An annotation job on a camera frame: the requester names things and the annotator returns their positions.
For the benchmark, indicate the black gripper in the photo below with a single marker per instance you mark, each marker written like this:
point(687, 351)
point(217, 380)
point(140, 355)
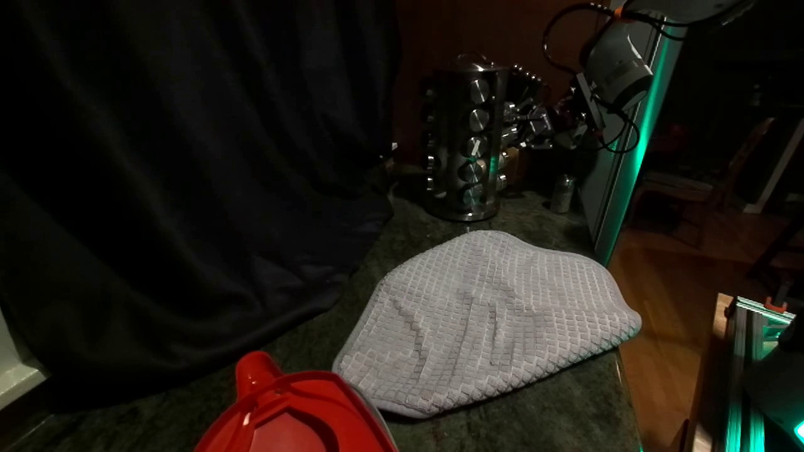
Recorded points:
point(579, 113)

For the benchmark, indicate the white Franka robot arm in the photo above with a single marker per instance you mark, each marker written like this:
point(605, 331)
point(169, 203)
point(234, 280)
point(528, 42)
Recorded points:
point(624, 57)

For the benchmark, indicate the stainless steel spice rack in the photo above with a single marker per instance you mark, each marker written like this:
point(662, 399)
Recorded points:
point(464, 140)

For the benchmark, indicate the glass spice bottle steel lid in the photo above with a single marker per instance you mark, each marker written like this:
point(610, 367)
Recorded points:
point(564, 194)

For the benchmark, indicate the grey waffle dish towel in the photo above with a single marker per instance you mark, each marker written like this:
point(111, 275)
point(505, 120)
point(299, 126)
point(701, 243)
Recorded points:
point(486, 321)

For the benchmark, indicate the black curtain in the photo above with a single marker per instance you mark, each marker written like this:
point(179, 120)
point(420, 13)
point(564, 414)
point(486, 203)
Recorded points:
point(184, 183)

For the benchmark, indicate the red lid food container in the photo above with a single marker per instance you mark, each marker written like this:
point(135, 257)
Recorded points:
point(292, 414)

